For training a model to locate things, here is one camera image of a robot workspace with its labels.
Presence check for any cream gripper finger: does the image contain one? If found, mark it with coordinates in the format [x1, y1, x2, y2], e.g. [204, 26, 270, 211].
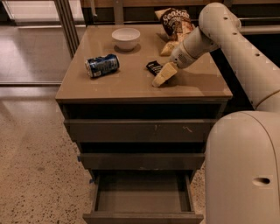
[152, 62, 178, 88]

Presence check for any black rxbar chocolate bar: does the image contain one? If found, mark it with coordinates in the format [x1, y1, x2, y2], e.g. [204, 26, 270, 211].
[146, 60, 163, 76]

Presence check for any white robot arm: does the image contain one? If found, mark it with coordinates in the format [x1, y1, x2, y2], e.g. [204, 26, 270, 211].
[152, 3, 280, 224]

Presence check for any grey drawer cabinet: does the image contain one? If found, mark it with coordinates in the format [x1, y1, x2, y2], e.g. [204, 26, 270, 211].
[55, 24, 234, 224]

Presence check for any grey top drawer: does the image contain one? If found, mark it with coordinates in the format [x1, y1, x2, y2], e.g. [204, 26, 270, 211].
[64, 119, 216, 143]

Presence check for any grey middle drawer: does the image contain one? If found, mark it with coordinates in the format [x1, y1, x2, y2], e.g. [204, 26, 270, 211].
[79, 153, 205, 171]

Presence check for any grey open bottom drawer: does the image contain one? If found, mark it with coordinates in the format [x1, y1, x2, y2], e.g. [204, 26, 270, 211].
[83, 172, 203, 224]

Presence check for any sea salt chips bag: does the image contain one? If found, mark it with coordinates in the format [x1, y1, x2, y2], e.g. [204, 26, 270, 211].
[155, 8, 193, 56]

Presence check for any white ceramic bowl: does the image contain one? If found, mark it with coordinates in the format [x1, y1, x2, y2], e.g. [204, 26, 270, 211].
[112, 28, 140, 51]

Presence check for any blue soda can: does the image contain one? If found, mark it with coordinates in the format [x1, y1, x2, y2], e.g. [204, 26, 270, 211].
[85, 54, 120, 78]

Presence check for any metal railing frame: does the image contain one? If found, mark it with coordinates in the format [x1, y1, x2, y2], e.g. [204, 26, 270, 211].
[52, 0, 280, 58]

